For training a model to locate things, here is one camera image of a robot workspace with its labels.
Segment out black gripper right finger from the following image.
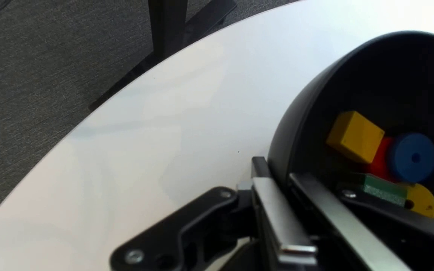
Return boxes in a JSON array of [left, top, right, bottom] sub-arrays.
[[289, 173, 434, 271]]

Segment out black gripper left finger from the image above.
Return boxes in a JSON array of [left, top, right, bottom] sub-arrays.
[[108, 186, 253, 271]]

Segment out black bowl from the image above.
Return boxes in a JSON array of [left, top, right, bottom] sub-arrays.
[[268, 31, 434, 194]]

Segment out green wooden block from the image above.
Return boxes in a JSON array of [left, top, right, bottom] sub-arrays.
[[363, 174, 407, 206]]

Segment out yellow wooden disc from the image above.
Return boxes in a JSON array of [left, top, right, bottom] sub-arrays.
[[405, 183, 434, 218]]

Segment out red wooden block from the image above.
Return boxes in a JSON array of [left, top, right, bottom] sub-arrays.
[[367, 137, 393, 179]]

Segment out blue wooden disc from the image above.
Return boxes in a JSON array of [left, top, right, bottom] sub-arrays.
[[388, 132, 434, 183]]

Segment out yellow wooden block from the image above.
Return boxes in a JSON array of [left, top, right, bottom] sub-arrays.
[[325, 111, 384, 164]]

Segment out round white table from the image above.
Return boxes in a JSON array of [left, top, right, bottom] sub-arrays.
[[0, 0, 434, 271]]

